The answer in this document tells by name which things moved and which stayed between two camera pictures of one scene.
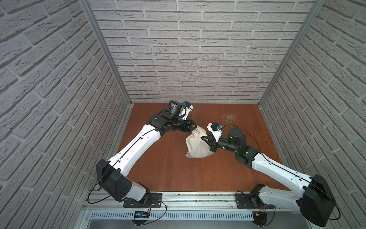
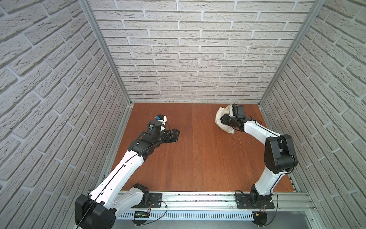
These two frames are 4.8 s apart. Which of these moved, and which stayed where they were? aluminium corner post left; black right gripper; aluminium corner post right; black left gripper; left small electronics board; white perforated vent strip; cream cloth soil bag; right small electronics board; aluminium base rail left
Moved: black right gripper; black left gripper; cream cloth soil bag
Stayed: white perforated vent strip; left small electronics board; aluminium corner post left; right small electronics board; aluminium base rail left; aluminium corner post right
